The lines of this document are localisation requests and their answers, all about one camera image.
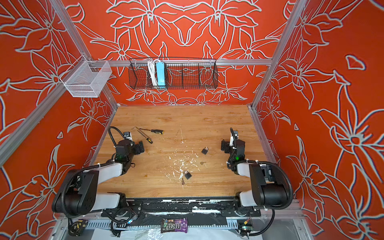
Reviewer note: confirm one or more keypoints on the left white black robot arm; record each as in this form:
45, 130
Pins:
78, 195

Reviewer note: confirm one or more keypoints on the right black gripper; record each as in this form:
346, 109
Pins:
227, 147

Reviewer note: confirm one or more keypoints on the yellow black tape measure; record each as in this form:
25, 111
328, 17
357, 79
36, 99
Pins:
77, 228

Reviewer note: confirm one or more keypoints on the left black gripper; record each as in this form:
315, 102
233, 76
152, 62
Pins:
135, 147

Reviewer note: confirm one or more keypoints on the m&m candy bag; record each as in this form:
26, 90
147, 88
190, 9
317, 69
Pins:
174, 225

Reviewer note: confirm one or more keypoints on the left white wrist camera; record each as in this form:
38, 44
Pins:
128, 136

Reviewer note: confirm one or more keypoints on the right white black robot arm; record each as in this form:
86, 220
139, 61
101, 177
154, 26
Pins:
271, 187

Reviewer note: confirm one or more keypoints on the small electronics board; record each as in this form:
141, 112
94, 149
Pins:
245, 228

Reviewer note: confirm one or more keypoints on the white mesh wall basket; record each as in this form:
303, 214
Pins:
85, 81

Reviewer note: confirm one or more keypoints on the dark padlock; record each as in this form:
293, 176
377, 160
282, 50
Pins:
187, 175
205, 150

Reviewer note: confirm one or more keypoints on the black wire wall basket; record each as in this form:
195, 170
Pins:
181, 74

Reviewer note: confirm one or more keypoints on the metal hex key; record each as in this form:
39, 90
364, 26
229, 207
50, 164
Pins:
135, 128

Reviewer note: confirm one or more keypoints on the small black yellow screwdriver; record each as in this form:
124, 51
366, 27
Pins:
145, 136

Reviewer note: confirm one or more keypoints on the light blue box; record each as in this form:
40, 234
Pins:
161, 75

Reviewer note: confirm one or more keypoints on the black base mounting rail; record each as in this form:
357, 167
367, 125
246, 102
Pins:
220, 206

